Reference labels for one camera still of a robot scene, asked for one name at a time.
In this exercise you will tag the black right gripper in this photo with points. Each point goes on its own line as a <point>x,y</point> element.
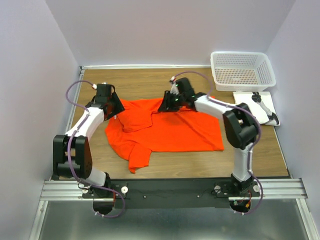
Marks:
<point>166,105</point>

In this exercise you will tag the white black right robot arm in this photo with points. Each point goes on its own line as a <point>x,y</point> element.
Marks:
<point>241,127</point>

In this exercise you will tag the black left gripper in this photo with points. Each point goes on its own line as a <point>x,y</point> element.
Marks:
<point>119,106</point>

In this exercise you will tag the aluminium front frame rail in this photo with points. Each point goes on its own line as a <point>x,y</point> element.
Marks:
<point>67,190</point>

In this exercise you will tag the orange t shirt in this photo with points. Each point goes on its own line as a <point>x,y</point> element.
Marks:
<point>141,130</point>

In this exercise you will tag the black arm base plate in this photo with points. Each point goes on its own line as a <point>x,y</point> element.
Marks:
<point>171,193</point>

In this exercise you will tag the white plastic mesh basket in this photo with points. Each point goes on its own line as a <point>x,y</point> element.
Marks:
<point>240,71</point>

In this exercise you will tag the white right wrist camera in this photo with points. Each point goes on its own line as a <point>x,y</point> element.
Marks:
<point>174,88</point>

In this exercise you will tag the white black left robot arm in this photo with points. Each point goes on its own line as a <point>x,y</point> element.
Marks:
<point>72,156</point>

